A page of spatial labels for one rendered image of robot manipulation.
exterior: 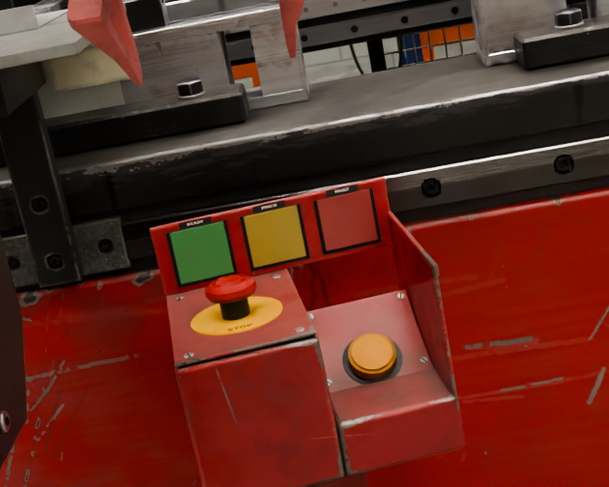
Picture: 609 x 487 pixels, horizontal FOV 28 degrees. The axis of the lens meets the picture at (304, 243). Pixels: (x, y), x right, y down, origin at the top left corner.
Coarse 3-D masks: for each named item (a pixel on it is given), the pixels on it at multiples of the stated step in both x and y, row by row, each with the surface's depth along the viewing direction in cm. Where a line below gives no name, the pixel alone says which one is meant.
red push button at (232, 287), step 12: (228, 276) 93; (240, 276) 93; (216, 288) 91; (228, 288) 91; (240, 288) 91; (252, 288) 92; (216, 300) 91; (228, 300) 91; (240, 300) 91; (228, 312) 92; (240, 312) 92
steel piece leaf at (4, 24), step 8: (16, 8) 108; (24, 8) 108; (32, 8) 108; (0, 16) 108; (8, 16) 108; (16, 16) 108; (24, 16) 108; (32, 16) 108; (40, 16) 118; (48, 16) 116; (56, 16) 115; (0, 24) 108; (8, 24) 108; (16, 24) 108; (24, 24) 108; (32, 24) 108; (40, 24) 110; (0, 32) 108; (8, 32) 108; (16, 32) 108
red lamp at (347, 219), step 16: (352, 192) 100; (368, 192) 101; (320, 208) 100; (336, 208) 101; (352, 208) 101; (368, 208) 101; (336, 224) 101; (352, 224) 101; (368, 224) 101; (336, 240) 101; (352, 240) 102; (368, 240) 102
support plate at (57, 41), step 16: (64, 16) 115; (32, 32) 107; (48, 32) 104; (64, 32) 101; (0, 48) 98; (16, 48) 96; (32, 48) 94; (48, 48) 93; (64, 48) 93; (80, 48) 95; (0, 64) 94; (16, 64) 94
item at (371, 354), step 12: (360, 336) 97; (372, 336) 96; (384, 336) 96; (360, 348) 96; (372, 348) 96; (384, 348) 96; (360, 360) 95; (372, 360) 95; (384, 360) 95; (360, 372) 95; (372, 372) 95; (384, 372) 95
